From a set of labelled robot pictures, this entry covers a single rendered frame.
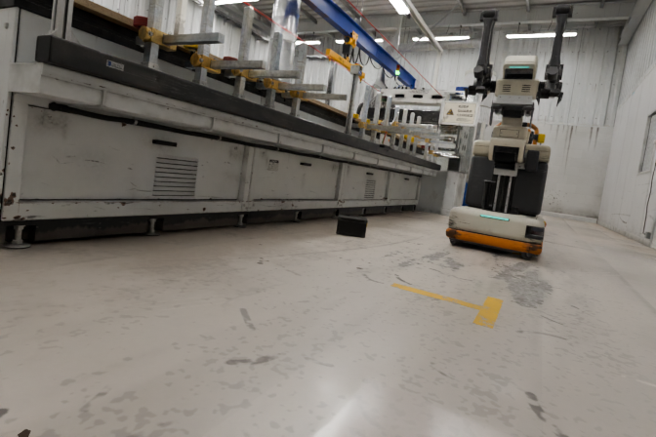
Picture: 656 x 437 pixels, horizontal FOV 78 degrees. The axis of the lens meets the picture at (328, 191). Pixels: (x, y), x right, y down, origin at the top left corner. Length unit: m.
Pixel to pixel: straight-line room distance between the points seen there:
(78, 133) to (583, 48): 12.07
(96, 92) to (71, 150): 0.32
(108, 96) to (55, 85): 0.17
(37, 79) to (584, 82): 11.99
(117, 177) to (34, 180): 0.32
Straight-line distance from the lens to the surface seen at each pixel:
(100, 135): 1.88
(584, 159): 12.21
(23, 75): 1.61
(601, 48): 12.78
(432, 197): 6.10
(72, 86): 1.57
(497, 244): 3.03
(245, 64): 1.76
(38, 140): 1.77
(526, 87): 3.17
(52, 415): 0.81
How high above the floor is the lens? 0.42
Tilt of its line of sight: 3 degrees down
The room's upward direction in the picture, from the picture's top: 8 degrees clockwise
